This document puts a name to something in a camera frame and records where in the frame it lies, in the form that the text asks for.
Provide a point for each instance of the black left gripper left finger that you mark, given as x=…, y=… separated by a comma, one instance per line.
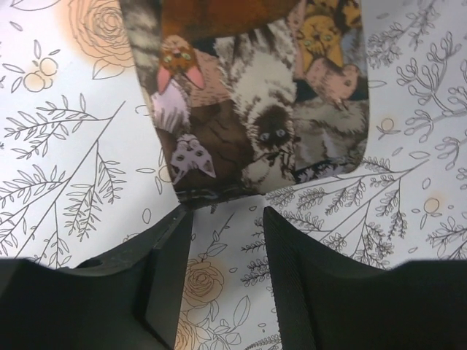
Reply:
x=126, y=298

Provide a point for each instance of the floral print table mat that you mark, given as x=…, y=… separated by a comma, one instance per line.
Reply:
x=81, y=168

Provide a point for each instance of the brown cat print tie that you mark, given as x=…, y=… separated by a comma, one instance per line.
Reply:
x=249, y=97

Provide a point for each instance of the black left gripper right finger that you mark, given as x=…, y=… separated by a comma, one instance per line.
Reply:
x=325, y=300

